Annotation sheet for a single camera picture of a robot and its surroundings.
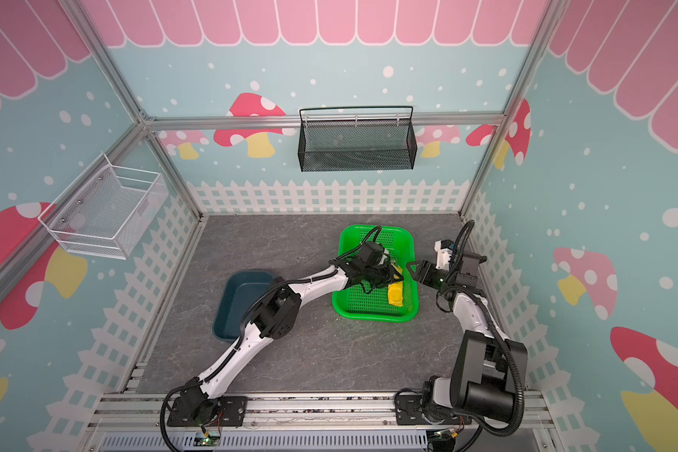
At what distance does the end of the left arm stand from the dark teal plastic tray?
0.30 metres

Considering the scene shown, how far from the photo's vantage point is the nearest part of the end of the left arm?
0.83 metres

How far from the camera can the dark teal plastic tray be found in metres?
0.89
